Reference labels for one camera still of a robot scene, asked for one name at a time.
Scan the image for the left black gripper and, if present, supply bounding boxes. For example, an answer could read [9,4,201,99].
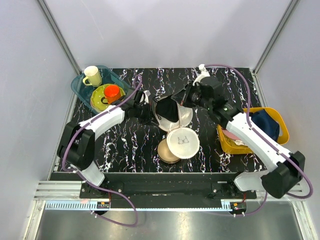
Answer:
[134,101,160,126]

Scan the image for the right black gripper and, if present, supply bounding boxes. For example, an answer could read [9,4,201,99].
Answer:
[171,80,212,112]

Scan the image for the pink bra black straps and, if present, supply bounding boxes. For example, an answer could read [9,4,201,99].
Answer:
[223,129,242,142]

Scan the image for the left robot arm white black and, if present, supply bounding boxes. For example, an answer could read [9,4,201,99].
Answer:
[57,90,153,198]

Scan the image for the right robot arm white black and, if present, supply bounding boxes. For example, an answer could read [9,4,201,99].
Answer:
[172,76,314,199]

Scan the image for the orange cup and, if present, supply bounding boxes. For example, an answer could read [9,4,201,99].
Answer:
[101,84,122,105]

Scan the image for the black marble pattern mat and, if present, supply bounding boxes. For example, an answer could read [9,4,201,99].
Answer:
[59,67,283,174]

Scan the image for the yellow-green plate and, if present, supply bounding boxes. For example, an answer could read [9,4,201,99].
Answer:
[90,84,126,113]

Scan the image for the teal plastic bin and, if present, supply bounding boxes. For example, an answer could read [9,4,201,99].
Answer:
[71,65,131,114]

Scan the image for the pale yellow mug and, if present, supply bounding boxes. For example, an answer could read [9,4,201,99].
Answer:
[82,65,102,87]

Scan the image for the yellow plastic basket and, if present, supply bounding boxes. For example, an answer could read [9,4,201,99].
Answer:
[217,107,290,155]

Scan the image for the white cloth in basket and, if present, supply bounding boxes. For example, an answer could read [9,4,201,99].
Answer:
[233,140,246,146]

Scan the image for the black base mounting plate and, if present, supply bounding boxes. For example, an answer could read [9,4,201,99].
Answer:
[69,172,258,203]

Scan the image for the navy blue garment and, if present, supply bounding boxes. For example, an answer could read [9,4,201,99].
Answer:
[249,109,280,142]

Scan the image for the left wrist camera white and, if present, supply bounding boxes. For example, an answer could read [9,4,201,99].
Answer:
[140,90,151,104]

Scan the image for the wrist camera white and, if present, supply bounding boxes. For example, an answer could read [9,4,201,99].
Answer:
[140,90,151,104]
[192,64,210,86]

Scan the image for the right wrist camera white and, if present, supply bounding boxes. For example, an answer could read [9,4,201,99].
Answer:
[192,64,210,86]

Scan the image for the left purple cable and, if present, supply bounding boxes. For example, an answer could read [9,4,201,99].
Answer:
[62,74,139,228]

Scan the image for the purple cable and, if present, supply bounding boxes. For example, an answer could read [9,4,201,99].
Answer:
[62,74,139,228]
[203,63,314,217]

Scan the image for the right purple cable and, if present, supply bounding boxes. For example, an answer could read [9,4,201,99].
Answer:
[203,63,314,217]

